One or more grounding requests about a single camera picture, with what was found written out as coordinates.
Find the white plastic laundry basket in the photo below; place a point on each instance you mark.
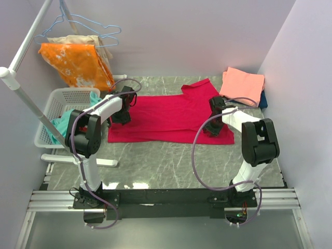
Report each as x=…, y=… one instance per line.
x=42, y=139

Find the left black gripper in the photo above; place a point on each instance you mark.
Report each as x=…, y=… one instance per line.
x=125, y=119

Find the white clothes rack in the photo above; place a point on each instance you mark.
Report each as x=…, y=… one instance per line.
x=28, y=77

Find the magenta t-shirt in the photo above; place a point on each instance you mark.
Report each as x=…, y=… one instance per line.
x=168, y=118

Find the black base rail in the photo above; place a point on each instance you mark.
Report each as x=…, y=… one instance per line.
x=162, y=203

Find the teal t-shirt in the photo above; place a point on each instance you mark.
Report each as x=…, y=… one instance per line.
x=61, y=124

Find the folded salmon t-shirt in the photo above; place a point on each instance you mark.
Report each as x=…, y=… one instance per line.
x=246, y=87

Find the beige cloth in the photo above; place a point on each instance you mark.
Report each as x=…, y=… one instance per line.
x=101, y=49

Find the orange tie-dye cloth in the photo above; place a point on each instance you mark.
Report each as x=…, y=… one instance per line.
x=79, y=65

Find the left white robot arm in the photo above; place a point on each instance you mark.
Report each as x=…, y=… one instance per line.
x=83, y=136

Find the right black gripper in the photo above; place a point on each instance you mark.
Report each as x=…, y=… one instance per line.
x=213, y=132

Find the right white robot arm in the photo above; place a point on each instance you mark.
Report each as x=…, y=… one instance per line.
x=259, y=143

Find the folded navy t-shirt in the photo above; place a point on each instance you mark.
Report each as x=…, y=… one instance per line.
x=262, y=104

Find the aluminium frame rail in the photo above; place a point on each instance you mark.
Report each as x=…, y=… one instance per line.
x=62, y=201

